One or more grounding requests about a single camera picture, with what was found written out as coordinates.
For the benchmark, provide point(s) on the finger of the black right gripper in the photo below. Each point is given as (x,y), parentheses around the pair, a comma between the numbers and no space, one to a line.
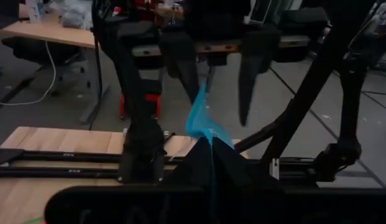
(180,62)
(251,77)

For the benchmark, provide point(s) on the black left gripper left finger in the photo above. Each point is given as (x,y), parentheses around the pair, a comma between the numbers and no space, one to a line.
(133,205)

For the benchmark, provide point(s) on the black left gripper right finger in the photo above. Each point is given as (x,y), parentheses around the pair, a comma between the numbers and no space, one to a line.
(289,207)

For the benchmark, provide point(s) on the blue microfiber towel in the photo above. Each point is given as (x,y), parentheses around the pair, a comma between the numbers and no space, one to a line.
(200,121)

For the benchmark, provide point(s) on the red storage bin rack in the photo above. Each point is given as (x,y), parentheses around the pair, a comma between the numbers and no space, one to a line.
(143,3)

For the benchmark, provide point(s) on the grey table foot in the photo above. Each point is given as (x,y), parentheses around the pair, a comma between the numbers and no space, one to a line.
(94,93)

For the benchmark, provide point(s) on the clear plastic bag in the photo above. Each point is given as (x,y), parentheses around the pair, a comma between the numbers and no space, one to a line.
(76,14)

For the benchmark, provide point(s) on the light wooden desk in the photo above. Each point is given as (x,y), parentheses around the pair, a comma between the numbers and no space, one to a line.
(49,32)

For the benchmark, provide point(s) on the black office chair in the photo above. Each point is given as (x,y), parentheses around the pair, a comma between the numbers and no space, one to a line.
(31,51)

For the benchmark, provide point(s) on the small blue white bottle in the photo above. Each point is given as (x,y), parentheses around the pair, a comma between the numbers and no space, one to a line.
(34,9)

